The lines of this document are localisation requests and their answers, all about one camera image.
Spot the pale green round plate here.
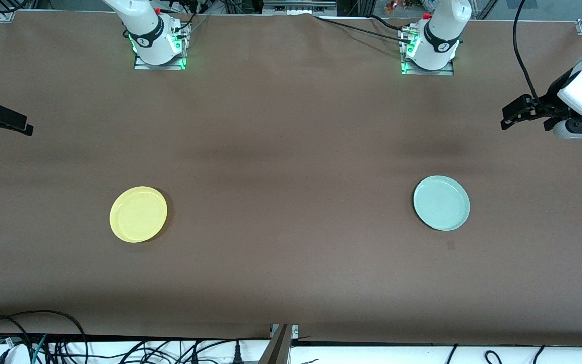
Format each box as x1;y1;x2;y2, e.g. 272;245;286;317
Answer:
413;175;471;232

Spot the yellow round plate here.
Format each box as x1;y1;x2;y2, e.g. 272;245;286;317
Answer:
109;186;168;244

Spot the brown table cover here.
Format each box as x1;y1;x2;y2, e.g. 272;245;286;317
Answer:
0;10;582;347

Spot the white bench surface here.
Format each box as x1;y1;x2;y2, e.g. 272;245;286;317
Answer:
0;338;582;364

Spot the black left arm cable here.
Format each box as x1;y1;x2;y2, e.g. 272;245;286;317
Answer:
512;0;543;103

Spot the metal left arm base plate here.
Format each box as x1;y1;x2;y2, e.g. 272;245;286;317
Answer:
399;26;455;77

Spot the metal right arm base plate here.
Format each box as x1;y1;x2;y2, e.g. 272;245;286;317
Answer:
133;23;187;71

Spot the short black table cable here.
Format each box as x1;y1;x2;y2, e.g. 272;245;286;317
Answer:
367;14;409;31

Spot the long black table cable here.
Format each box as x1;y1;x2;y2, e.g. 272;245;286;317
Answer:
313;15;413;44

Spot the black looped cable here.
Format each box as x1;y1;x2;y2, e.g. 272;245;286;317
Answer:
0;309;89;364

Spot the black base cable bundle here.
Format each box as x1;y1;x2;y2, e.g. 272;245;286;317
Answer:
170;4;209;40

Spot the green cable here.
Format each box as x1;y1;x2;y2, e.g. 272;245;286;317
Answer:
32;334;50;364

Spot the aluminium frame post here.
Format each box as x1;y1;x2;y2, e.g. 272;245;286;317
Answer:
258;324;295;364

